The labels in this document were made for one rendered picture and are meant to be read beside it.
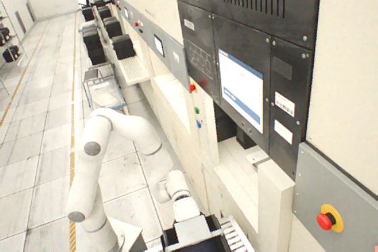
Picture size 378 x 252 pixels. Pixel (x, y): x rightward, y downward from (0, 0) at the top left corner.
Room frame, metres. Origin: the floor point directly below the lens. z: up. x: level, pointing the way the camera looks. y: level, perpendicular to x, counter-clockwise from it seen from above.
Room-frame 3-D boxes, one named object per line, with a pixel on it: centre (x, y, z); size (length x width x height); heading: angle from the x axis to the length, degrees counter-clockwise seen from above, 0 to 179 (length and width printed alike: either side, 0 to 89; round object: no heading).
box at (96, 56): (4.59, 1.42, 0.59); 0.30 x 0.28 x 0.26; 15
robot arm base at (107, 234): (0.85, 0.54, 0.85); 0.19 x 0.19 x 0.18
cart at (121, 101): (3.26, 1.06, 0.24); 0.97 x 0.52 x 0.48; 18
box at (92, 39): (4.58, 1.42, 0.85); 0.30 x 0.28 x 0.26; 14
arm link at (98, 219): (0.88, 0.54, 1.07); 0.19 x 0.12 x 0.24; 1
